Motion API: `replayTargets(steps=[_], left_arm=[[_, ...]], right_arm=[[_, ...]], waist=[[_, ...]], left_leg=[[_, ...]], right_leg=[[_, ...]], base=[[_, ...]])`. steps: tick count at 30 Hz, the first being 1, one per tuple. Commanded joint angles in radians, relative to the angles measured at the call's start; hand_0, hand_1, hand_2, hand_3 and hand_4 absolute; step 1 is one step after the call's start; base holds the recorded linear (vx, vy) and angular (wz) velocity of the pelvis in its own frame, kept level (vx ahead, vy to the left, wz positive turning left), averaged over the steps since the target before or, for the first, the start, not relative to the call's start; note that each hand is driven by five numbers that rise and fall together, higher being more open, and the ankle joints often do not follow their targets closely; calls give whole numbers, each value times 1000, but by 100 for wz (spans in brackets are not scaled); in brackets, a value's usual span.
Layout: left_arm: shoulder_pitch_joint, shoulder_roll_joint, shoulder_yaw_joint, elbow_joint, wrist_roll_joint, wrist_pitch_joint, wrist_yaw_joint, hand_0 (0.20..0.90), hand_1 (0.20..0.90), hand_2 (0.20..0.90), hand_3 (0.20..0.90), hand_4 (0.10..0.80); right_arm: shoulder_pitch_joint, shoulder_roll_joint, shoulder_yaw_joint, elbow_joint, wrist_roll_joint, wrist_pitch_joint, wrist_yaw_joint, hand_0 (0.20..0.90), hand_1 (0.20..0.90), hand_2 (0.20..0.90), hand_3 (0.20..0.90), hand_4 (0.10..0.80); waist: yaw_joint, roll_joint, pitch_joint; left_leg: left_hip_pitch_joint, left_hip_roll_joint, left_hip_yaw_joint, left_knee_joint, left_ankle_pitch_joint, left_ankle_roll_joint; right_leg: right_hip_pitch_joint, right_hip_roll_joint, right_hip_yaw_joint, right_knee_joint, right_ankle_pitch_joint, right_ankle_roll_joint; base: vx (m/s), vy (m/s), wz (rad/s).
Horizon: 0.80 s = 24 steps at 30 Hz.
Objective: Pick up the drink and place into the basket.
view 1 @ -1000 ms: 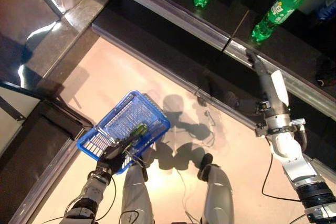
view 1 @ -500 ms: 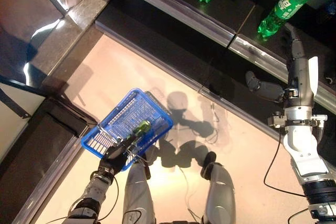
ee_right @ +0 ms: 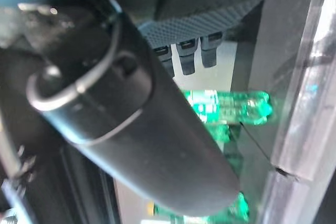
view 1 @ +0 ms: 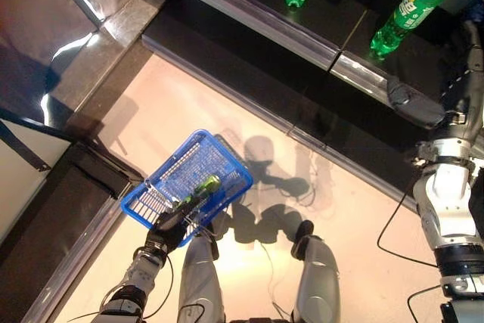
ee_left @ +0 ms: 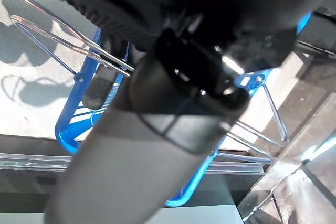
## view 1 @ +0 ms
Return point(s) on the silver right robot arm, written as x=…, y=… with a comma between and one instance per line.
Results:
x=446, y=205

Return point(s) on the white shelf end panel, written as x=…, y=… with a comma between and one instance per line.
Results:
x=15, y=187

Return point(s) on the silver right robot leg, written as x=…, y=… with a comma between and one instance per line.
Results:
x=317, y=281

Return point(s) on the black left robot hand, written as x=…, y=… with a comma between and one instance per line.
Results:
x=168, y=230

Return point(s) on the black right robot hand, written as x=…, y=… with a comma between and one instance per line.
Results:
x=416, y=107

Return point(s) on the black left robot foot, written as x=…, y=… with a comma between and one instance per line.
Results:
x=212, y=249

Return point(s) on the blue plastic shopping basket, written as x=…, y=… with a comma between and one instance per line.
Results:
x=200, y=164

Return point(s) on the dark brown plinth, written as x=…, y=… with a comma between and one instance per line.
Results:
x=125, y=31

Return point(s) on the black right robot foot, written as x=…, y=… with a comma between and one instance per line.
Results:
x=302, y=236

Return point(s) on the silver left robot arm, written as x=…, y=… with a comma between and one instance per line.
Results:
x=140, y=274

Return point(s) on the black robot foot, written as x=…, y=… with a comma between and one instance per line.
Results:
x=302, y=236
x=212, y=249

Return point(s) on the black metal frame bar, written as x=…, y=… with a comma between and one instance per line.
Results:
x=28, y=149

